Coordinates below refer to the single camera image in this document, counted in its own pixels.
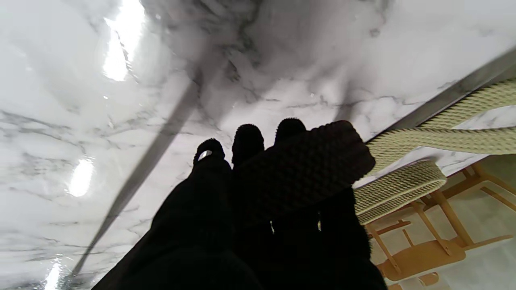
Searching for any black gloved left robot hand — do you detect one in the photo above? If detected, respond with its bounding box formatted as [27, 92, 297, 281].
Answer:
[93, 118, 387, 290]

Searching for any dark brown woven belt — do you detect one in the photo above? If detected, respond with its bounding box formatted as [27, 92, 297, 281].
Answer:
[234, 120, 376, 226]

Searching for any beige woven belt folded double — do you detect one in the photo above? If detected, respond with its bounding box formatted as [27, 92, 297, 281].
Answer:
[354, 160, 447, 225]
[366, 78, 516, 174]

